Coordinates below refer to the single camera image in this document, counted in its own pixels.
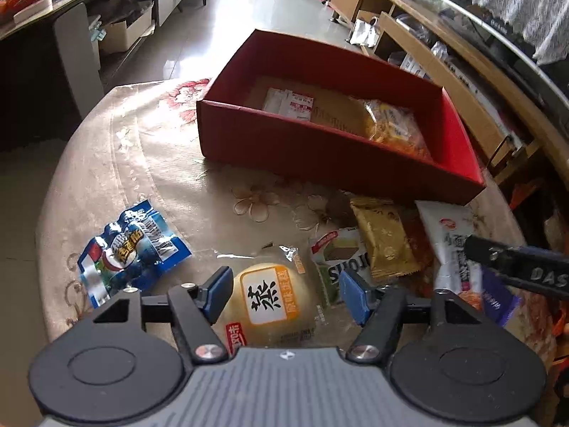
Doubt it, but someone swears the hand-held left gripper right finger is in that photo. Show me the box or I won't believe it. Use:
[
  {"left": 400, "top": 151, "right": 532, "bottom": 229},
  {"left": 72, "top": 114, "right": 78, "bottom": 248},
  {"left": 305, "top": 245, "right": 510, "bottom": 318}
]
[{"left": 339, "top": 269, "right": 505, "bottom": 363}]

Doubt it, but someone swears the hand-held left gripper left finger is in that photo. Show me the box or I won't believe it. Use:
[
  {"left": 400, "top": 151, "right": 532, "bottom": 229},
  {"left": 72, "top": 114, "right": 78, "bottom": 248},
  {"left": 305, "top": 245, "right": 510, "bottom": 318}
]
[{"left": 91, "top": 266, "right": 235, "bottom": 364}]

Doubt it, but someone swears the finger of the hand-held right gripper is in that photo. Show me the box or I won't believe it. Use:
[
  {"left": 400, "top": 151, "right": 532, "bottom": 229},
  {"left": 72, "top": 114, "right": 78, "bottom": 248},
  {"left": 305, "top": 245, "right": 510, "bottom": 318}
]
[{"left": 464, "top": 233, "right": 569, "bottom": 299}]

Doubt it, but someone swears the green wafer packet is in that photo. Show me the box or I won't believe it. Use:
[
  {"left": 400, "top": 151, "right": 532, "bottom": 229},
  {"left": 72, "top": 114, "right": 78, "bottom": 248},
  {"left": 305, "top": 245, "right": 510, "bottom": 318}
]
[{"left": 310, "top": 228, "right": 372, "bottom": 307}]

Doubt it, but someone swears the yellow steamed cake packet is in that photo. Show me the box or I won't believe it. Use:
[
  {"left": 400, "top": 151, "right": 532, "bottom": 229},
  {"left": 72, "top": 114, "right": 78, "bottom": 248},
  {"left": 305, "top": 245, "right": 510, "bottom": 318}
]
[{"left": 209, "top": 244, "right": 339, "bottom": 352}]

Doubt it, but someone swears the purple biscuit packet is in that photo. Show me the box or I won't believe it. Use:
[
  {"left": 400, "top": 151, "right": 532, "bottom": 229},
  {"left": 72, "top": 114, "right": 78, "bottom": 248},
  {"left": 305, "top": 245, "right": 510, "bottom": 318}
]
[{"left": 478, "top": 267, "right": 523, "bottom": 327}]

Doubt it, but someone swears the gold snack packet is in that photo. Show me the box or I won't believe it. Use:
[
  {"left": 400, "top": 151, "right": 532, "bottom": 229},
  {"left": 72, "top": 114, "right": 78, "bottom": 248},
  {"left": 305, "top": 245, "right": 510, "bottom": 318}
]
[{"left": 350, "top": 196, "right": 422, "bottom": 282}]

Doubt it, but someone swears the white snack packet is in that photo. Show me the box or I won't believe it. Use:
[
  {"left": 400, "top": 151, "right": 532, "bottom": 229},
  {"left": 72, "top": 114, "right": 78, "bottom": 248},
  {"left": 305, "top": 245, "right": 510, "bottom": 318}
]
[{"left": 415, "top": 200, "right": 485, "bottom": 310}]

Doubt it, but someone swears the blue snack packet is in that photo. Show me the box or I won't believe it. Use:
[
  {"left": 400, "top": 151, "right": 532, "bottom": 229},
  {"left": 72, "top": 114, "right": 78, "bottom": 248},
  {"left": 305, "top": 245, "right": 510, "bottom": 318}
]
[{"left": 77, "top": 199, "right": 193, "bottom": 310}]

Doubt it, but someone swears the red cardboard box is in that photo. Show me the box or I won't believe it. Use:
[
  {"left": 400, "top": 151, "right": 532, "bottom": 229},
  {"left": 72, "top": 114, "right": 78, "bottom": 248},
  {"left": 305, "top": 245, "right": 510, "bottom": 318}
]
[{"left": 196, "top": 29, "right": 486, "bottom": 206}]

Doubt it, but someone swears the yellow snack bag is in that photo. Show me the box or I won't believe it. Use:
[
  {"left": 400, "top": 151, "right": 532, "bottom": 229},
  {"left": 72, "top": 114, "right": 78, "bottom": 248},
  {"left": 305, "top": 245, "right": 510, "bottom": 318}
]
[{"left": 362, "top": 99, "right": 432, "bottom": 158}]

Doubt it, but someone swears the black television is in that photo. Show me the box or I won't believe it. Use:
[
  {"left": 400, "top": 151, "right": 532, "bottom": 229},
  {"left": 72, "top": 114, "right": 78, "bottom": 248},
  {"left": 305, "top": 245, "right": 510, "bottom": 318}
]
[{"left": 440, "top": 0, "right": 569, "bottom": 112}]

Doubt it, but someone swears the small white red packet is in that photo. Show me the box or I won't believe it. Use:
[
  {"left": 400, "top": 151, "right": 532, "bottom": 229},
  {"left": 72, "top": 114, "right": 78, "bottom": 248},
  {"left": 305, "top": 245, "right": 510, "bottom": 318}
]
[{"left": 262, "top": 88, "right": 315, "bottom": 121}]

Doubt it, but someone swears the wooden television cabinet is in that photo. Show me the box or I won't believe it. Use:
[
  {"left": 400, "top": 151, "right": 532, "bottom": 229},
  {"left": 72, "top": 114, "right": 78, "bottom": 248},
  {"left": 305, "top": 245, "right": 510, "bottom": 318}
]
[{"left": 329, "top": 0, "right": 569, "bottom": 188}]

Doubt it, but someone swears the white plastic bag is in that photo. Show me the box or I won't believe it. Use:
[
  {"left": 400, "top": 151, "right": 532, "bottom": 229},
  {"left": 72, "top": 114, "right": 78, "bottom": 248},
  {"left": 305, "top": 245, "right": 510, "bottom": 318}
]
[{"left": 349, "top": 17, "right": 382, "bottom": 47}]

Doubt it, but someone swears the grey panel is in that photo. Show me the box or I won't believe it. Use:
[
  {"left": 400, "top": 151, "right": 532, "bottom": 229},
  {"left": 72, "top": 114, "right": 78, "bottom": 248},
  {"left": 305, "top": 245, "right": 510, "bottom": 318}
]
[{"left": 52, "top": 2, "right": 105, "bottom": 118}]

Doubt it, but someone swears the open cardboard box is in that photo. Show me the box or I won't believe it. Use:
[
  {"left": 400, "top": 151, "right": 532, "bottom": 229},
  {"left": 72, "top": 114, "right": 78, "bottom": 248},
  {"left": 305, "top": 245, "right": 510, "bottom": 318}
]
[{"left": 99, "top": 2, "right": 155, "bottom": 54}]

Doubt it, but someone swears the white flat box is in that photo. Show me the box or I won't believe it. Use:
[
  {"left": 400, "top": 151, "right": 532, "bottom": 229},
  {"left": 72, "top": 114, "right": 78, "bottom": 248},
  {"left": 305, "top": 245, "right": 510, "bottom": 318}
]
[{"left": 13, "top": 0, "right": 54, "bottom": 25}]

